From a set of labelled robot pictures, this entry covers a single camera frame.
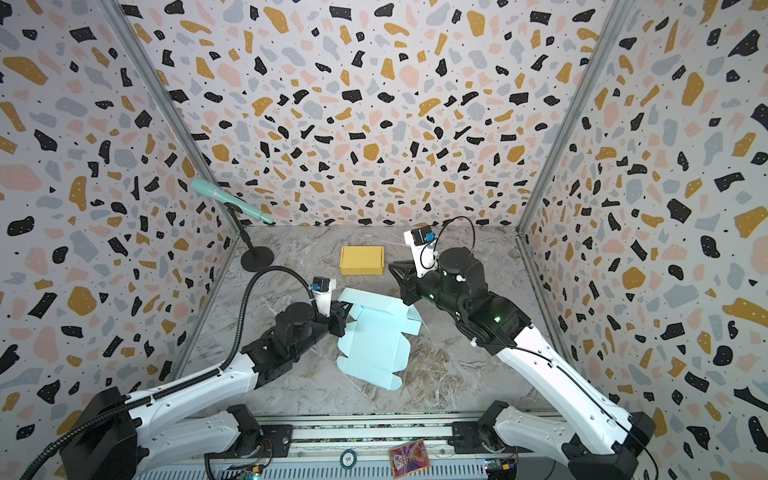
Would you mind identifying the mint green microphone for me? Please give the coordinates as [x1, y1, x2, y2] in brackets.
[190, 178, 275, 225]

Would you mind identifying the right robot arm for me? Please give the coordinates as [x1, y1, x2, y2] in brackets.
[389, 247, 656, 479]

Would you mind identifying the colourful card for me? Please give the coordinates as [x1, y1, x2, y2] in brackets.
[388, 439, 431, 479]

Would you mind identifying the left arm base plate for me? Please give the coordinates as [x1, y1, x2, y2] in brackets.
[209, 424, 294, 462]

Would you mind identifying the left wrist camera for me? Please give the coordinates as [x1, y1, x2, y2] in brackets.
[310, 276, 336, 317]

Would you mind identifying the yellow paper box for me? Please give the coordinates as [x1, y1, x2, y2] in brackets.
[339, 246, 385, 276]

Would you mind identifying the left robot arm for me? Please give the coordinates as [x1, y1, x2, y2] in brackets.
[60, 300, 352, 479]

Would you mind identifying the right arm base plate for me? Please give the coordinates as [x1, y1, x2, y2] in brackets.
[447, 420, 531, 455]

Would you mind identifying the light blue paper box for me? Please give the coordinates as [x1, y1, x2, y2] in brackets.
[336, 288, 423, 391]

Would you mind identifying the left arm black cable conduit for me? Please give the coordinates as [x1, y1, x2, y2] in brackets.
[17, 265, 316, 480]

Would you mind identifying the round teal sticker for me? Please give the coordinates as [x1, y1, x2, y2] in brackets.
[339, 449, 357, 470]

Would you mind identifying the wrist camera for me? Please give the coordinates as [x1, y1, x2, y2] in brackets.
[310, 276, 336, 317]
[403, 225, 437, 278]

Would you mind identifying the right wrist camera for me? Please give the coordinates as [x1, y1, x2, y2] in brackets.
[403, 225, 437, 278]

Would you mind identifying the black microphone stand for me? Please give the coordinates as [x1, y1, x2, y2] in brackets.
[224, 202, 274, 272]

